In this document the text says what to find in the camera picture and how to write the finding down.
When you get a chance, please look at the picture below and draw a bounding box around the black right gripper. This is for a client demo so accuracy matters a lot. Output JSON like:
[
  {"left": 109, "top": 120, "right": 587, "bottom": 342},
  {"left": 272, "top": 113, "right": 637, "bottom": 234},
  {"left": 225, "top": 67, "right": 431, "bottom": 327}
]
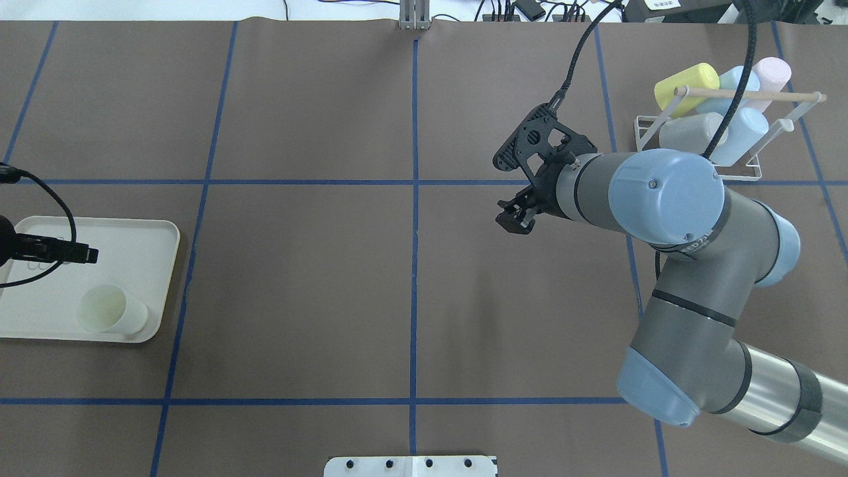
[{"left": 493, "top": 103, "right": 598, "bottom": 235}]

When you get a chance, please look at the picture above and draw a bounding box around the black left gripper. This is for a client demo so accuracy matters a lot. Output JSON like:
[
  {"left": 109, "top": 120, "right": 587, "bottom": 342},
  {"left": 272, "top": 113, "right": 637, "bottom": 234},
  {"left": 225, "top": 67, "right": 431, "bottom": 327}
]
[{"left": 0, "top": 215, "right": 99, "bottom": 266}]

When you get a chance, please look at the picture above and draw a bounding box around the pale green cup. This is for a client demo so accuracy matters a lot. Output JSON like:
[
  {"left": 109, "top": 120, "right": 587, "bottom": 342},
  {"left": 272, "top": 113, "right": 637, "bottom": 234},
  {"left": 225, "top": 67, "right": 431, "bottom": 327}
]
[{"left": 76, "top": 284, "right": 149, "bottom": 335}]

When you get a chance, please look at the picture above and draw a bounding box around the grey cup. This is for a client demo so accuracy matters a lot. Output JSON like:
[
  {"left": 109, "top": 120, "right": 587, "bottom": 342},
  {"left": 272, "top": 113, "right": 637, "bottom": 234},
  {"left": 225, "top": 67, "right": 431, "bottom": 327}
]
[{"left": 659, "top": 112, "right": 724, "bottom": 154}]

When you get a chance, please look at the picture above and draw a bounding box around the yellow cup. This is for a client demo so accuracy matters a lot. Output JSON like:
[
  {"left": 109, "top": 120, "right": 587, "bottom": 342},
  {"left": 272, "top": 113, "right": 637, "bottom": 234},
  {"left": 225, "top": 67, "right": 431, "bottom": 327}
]
[{"left": 654, "top": 62, "right": 720, "bottom": 118}]

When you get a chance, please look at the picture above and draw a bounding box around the light blue cup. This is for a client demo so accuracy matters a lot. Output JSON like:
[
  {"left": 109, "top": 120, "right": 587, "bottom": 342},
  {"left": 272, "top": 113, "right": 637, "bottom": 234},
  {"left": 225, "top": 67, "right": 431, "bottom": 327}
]
[{"left": 696, "top": 66, "right": 761, "bottom": 115}]

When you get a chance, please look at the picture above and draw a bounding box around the pink cup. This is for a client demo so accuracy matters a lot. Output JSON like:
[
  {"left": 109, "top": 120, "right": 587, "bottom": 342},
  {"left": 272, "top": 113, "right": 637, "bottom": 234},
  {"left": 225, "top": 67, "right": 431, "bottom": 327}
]
[{"left": 752, "top": 57, "right": 792, "bottom": 93}]

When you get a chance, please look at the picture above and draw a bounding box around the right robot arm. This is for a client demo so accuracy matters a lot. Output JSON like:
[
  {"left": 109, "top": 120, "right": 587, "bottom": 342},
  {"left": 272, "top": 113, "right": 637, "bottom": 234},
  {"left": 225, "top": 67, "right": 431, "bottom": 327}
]
[{"left": 492, "top": 103, "right": 846, "bottom": 464}]

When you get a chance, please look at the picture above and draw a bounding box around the cream plastic tray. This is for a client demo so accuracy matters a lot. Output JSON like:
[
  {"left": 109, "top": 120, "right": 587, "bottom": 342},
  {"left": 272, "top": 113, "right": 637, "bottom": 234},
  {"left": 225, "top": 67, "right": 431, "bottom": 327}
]
[{"left": 1, "top": 217, "right": 181, "bottom": 343}]

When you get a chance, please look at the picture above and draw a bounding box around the black braided left cable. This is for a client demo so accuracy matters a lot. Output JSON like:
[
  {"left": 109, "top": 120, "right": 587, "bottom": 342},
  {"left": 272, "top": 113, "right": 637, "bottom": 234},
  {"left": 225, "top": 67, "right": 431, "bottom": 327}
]
[{"left": 0, "top": 167, "right": 79, "bottom": 288}]

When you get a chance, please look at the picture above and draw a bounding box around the black braided cable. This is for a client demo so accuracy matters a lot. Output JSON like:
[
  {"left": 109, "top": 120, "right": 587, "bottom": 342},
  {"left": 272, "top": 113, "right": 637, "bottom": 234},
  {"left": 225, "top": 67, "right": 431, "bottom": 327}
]
[
  {"left": 547, "top": 0, "right": 759, "bottom": 160},
  {"left": 0, "top": 167, "right": 79, "bottom": 288}
]

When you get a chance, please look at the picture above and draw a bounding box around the black braided right cable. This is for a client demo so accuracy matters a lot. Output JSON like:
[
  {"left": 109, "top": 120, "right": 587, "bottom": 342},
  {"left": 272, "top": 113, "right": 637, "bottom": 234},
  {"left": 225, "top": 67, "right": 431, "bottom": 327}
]
[{"left": 547, "top": 0, "right": 759, "bottom": 160}]

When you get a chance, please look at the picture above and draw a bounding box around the aluminium frame post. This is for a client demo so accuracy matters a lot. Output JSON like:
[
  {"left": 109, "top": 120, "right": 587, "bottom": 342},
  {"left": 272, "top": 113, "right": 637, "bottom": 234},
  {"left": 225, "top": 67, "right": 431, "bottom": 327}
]
[{"left": 397, "top": 0, "right": 432, "bottom": 30}]

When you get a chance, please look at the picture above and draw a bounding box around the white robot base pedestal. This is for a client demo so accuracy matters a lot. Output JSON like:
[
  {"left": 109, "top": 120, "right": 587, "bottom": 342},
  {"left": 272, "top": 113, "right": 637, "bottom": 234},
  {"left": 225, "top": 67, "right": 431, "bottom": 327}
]
[{"left": 323, "top": 455, "right": 499, "bottom": 476}]

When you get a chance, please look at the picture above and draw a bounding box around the white wire cup rack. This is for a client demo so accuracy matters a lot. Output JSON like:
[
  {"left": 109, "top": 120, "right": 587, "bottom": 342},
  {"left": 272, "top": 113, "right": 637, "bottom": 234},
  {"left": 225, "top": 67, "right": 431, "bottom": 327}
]
[{"left": 635, "top": 86, "right": 827, "bottom": 181}]

